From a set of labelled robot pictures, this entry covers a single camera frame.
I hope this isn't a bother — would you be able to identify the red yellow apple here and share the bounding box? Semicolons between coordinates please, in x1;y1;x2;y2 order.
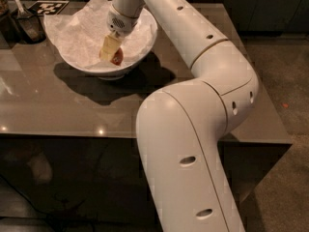
110;48;124;66

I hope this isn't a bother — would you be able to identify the white paper towel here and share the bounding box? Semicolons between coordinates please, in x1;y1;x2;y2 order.
42;0;155;70

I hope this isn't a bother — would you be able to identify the black white fiducial marker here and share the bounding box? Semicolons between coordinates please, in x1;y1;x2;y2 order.
29;0;69;16

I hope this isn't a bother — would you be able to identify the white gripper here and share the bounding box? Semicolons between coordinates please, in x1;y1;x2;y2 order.
99;5;139;61

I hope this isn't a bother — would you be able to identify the white bowl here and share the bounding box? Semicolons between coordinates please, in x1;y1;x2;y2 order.
57;0;159;81

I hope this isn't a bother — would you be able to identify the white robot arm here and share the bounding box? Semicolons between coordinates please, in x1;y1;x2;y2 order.
107;0;259;232

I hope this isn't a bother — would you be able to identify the dark scoop with white handle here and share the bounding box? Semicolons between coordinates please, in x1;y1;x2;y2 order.
11;0;45;44

